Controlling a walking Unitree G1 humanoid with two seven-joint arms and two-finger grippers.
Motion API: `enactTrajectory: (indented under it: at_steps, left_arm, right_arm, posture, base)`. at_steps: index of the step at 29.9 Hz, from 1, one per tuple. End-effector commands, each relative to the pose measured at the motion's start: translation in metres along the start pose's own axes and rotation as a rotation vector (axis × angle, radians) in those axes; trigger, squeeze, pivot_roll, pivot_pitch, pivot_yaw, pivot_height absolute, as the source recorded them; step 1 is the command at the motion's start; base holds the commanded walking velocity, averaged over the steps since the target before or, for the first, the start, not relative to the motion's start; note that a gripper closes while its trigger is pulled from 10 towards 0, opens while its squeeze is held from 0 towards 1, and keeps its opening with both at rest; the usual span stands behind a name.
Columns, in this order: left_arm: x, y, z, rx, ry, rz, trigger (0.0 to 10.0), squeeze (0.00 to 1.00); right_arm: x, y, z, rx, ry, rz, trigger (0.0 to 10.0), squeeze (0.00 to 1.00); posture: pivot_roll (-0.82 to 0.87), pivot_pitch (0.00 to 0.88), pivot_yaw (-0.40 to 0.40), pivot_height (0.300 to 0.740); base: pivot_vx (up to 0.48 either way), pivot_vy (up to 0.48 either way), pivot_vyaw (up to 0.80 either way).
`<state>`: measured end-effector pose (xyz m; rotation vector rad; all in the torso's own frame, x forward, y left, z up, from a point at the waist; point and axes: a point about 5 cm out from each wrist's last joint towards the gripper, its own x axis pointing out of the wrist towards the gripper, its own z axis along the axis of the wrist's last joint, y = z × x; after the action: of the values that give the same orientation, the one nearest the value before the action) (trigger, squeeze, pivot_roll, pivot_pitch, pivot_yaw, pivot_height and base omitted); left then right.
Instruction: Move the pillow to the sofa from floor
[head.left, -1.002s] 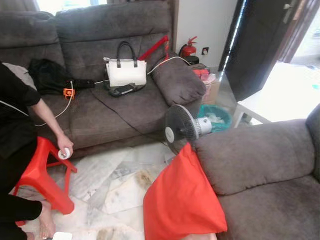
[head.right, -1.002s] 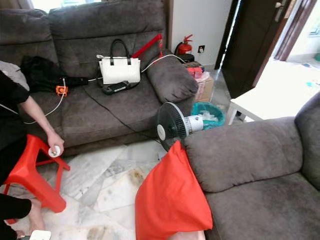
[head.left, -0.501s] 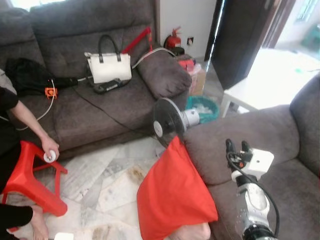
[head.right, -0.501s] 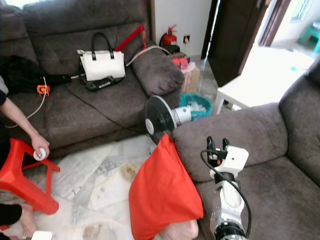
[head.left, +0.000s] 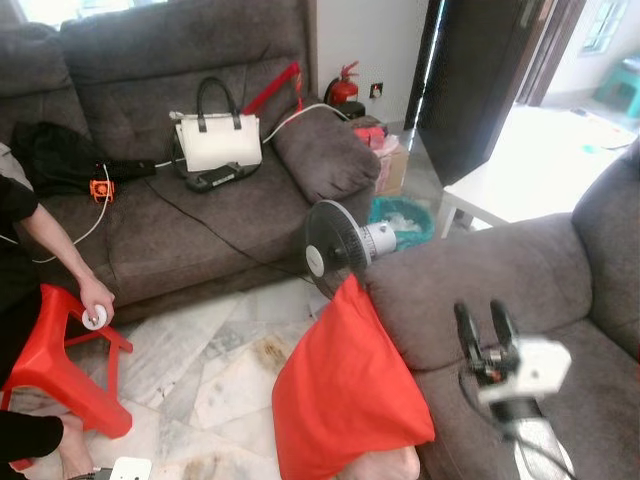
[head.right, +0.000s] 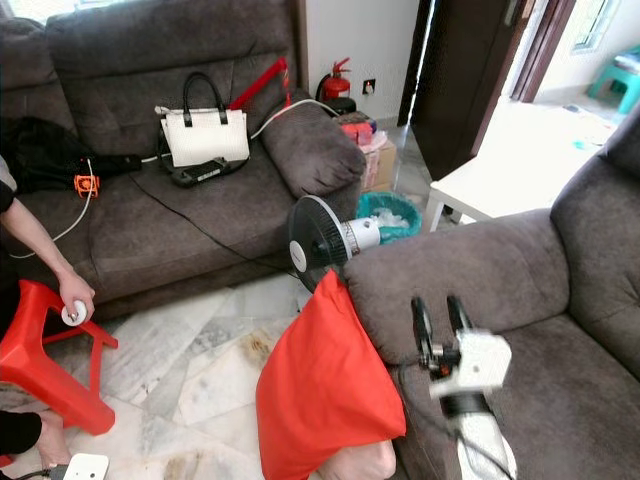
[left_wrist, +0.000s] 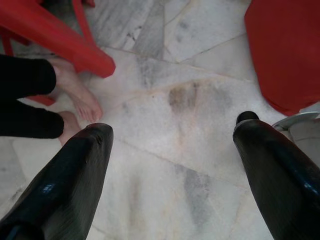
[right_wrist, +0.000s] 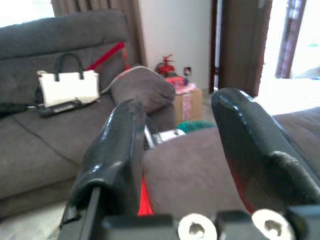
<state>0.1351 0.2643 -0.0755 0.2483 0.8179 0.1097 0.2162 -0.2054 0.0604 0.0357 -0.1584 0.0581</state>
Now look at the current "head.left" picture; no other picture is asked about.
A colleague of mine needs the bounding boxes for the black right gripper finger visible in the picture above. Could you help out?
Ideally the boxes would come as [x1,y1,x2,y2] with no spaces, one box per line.
[489,300,519,353]
[455,303,482,366]

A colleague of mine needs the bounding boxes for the red pillow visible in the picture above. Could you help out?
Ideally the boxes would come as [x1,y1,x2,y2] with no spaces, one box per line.
[272,274,437,480]

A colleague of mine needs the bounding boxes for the white round object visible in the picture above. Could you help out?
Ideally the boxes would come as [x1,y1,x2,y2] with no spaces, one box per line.
[83,305,109,331]

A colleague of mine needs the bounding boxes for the dark grey two-seat sofa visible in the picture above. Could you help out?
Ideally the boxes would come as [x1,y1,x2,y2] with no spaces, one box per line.
[362,140,640,480]

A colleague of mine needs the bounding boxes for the dark grey long sofa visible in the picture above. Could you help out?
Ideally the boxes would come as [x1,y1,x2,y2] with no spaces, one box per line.
[0,0,382,323]

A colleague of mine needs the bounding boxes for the person's hand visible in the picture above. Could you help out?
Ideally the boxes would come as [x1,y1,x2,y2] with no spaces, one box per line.
[78,277,117,332]

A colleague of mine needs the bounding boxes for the teal basket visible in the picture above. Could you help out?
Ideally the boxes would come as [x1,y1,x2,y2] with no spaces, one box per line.
[369,195,437,251]

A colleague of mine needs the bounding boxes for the white table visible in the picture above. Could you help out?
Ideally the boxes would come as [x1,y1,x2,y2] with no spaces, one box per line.
[437,104,640,239]

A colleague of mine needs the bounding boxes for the black and white fan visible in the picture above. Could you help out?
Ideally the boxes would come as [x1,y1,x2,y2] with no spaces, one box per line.
[303,199,399,300]

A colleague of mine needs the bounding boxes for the cardboard box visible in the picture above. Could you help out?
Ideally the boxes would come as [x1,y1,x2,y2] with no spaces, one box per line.
[376,140,410,197]

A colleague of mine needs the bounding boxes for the red packets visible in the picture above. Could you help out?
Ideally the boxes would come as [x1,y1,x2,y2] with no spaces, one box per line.
[352,118,393,156]

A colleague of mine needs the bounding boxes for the dark brown door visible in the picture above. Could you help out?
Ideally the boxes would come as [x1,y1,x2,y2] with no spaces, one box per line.
[415,0,587,187]

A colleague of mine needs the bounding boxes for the teal plastic stool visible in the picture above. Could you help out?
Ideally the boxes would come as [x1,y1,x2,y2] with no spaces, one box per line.
[594,57,640,119]

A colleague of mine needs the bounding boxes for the red fire extinguisher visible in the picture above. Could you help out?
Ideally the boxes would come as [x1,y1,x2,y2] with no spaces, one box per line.
[324,61,362,108]

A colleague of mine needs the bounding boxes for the black flat device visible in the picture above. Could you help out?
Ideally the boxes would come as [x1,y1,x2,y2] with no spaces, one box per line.
[183,160,257,194]

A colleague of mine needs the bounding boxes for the red pole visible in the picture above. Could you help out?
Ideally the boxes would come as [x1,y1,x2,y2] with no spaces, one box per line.
[243,61,304,114]

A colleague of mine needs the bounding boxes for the small orange device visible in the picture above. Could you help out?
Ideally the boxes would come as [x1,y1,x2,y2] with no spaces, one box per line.
[89,178,115,205]

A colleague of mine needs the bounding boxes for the red plastic stool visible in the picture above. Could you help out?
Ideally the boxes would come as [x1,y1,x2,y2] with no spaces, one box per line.
[0,283,135,441]

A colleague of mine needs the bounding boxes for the black cloth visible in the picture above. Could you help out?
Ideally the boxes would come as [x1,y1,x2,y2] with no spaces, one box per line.
[10,121,158,197]

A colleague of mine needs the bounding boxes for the person's leg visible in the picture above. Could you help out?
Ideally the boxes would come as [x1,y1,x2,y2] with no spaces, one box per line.
[0,408,97,480]

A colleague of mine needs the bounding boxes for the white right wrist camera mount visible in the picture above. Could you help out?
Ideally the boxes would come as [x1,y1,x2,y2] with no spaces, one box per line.
[478,338,572,406]

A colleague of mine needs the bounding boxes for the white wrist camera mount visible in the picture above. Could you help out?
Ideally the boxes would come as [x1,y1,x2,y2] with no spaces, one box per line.
[478,338,572,406]
[108,456,153,480]

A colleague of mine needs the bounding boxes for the white cable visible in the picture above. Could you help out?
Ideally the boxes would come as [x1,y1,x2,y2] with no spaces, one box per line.
[28,103,351,264]

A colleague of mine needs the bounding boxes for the thin black fan cable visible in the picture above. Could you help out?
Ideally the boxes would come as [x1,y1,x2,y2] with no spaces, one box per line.
[140,175,316,281]

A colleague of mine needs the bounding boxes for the white handbag black handles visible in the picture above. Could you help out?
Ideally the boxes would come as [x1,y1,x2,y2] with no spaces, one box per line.
[170,77,264,174]

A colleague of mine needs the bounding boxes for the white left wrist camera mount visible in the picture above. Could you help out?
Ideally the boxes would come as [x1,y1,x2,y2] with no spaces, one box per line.
[108,456,153,480]

